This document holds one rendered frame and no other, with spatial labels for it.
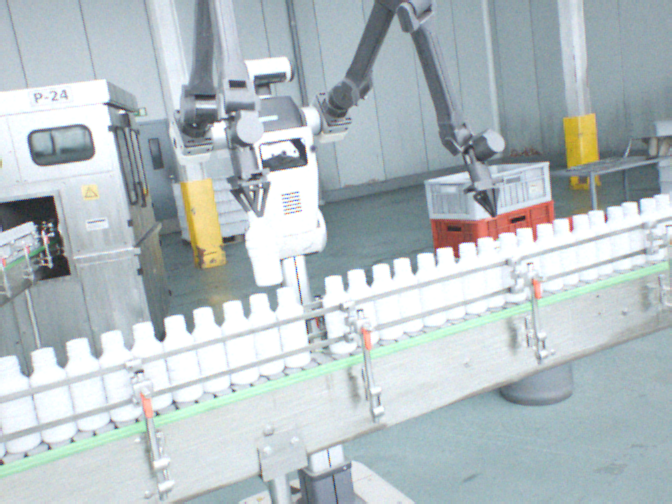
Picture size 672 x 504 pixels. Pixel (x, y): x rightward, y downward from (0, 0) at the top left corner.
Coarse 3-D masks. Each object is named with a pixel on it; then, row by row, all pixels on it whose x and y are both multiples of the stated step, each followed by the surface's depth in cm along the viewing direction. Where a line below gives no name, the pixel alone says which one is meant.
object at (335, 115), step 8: (320, 96) 222; (328, 96) 218; (320, 104) 221; (328, 104) 217; (336, 104) 216; (328, 112) 219; (336, 112) 218; (344, 112) 219; (328, 120) 219; (336, 120) 220; (344, 120) 221; (352, 120) 222
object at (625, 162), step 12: (624, 156) 650; (636, 156) 638; (660, 156) 611; (576, 168) 608; (588, 168) 605; (600, 168) 590; (612, 168) 578; (624, 168) 580; (624, 180) 654; (624, 192) 657
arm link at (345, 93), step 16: (384, 0) 179; (400, 0) 176; (416, 0) 175; (384, 16) 184; (416, 16) 177; (368, 32) 191; (384, 32) 190; (368, 48) 195; (352, 64) 202; (368, 64) 199; (352, 80) 205; (368, 80) 211; (336, 96) 211; (352, 96) 207
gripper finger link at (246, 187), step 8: (232, 184) 156; (240, 184) 152; (248, 184) 151; (256, 184) 153; (264, 184) 153; (248, 192) 152; (264, 192) 154; (248, 200) 153; (264, 200) 155; (256, 208) 154; (264, 208) 155
